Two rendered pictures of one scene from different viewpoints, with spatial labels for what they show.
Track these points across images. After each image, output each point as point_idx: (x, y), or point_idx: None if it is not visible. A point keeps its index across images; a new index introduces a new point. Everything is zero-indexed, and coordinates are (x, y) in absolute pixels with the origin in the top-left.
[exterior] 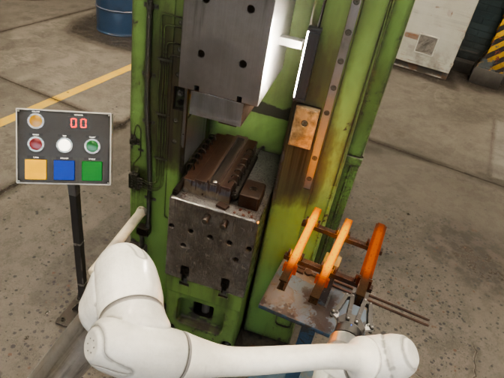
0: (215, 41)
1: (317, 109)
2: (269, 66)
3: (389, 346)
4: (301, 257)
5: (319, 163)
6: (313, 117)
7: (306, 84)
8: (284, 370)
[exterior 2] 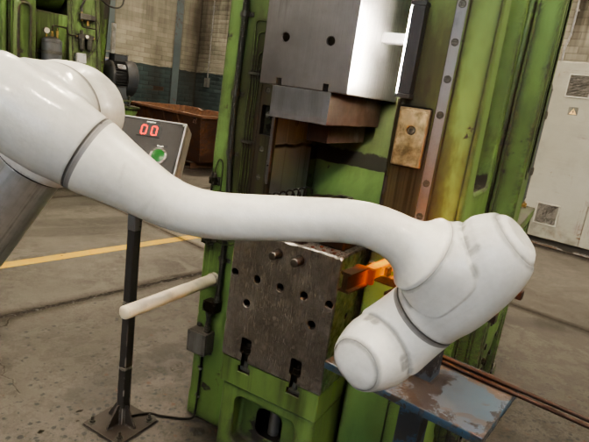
0: (301, 18)
1: (427, 110)
2: (366, 55)
3: (471, 218)
4: (386, 269)
5: (432, 192)
6: (422, 119)
7: (411, 73)
8: (265, 220)
